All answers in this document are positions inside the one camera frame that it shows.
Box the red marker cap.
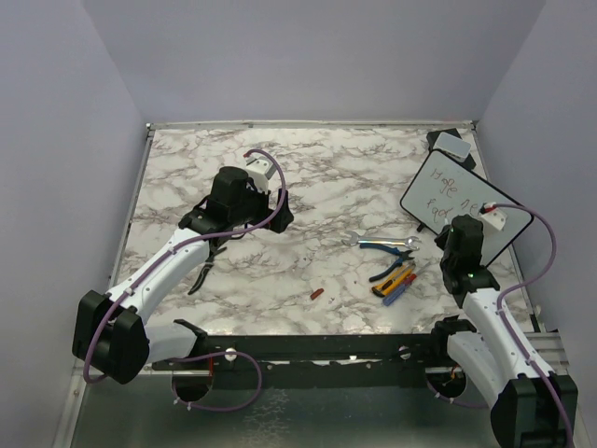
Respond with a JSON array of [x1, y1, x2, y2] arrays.
[[310, 288, 324, 301]]

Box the silver open-end wrench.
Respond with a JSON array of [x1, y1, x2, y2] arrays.
[[340, 231, 422, 251]]

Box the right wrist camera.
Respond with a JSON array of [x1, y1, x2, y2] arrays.
[[478, 203, 507, 233]]

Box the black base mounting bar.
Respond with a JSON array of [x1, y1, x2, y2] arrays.
[[152, 316, 476, 390]]

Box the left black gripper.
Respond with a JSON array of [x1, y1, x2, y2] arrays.
[[230, 179, 293, 232]]

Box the red blue screwdriver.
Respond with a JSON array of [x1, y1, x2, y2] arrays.
[[382, 262, 432, 306]]

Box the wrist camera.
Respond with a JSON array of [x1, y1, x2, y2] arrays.
[[245, 155, 276, 193], [478, 203, 507, 233]]

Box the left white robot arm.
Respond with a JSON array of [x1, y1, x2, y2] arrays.
[[72, 157, 294, 385]]

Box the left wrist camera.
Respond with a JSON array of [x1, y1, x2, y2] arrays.
[[245, 155, 276, 193]]

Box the white network switch box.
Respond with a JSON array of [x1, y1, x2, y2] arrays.
[[431, 132, 471, 162]]

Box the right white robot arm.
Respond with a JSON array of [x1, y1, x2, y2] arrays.
[[428, 215, 577, 447]]

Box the blue handled pliers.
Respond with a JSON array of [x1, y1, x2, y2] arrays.
[[358, 240, 416, 284]]

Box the black framed whiteboard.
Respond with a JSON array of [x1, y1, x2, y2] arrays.
[[400, 150, 534, 266]]

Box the yellow utility knife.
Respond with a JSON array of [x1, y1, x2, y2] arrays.
[[371, 261, 416, 298]]

